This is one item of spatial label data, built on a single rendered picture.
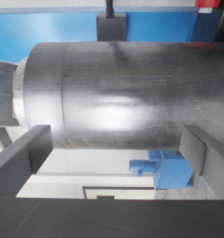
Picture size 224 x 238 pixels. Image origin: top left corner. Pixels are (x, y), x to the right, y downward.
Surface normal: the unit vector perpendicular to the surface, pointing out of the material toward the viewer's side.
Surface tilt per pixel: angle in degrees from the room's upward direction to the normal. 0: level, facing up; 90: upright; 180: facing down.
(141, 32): 90
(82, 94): 90
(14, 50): 90
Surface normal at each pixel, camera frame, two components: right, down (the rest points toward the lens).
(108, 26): -0.01, 0.63
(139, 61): -0.01, -0.39
